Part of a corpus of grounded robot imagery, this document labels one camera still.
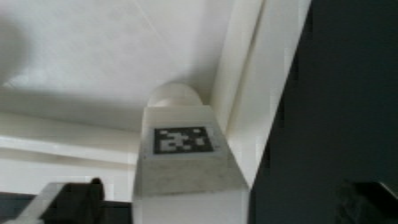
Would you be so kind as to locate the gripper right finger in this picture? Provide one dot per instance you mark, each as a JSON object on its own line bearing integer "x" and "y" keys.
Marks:
{"x": 367, "y": 203}

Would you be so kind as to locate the white right fence rail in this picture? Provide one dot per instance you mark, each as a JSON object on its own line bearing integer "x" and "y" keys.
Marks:
{"x": 269, "y": 61}

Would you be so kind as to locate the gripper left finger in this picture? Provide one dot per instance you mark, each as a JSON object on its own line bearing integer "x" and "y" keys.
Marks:
{"x": 72, "y": 204}

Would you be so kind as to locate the white leg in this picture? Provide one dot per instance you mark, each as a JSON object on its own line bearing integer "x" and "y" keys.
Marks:
{"x": 191, "y": 189}

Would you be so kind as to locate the white square tabletop tray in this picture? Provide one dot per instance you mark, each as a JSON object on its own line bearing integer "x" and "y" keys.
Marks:
{"x": 91, "y": 51}

